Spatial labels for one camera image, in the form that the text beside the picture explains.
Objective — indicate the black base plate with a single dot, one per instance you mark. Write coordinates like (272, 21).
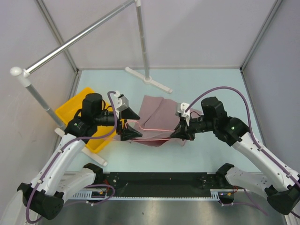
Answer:
(163, 180)

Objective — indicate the yellow plastic bin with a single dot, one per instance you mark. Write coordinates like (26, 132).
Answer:
(67, 111)

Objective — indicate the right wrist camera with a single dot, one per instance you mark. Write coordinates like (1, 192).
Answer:
(183, 112)

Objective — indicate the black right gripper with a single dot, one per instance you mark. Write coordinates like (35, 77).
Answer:
(184, 131)

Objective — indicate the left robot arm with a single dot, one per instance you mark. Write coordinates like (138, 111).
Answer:
(46, 194)

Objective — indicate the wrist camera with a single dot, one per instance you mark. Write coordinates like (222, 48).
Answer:
(183, 112)
(120, 103)

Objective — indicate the white clothes rack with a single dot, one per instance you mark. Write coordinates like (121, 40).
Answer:
(22, 74)

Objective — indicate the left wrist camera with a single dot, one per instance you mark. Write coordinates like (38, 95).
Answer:
(120, 103)

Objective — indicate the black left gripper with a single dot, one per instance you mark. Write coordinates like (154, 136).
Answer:
(128, 133)

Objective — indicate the pink wire hanger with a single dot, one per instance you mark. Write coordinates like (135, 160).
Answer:
(149, 130)

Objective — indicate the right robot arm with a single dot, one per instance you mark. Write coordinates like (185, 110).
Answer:
(278, 183)

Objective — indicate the white cable duct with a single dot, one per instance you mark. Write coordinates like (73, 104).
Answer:
(177, 193)

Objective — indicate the pink tank top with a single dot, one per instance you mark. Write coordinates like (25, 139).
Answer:
(157, 113)

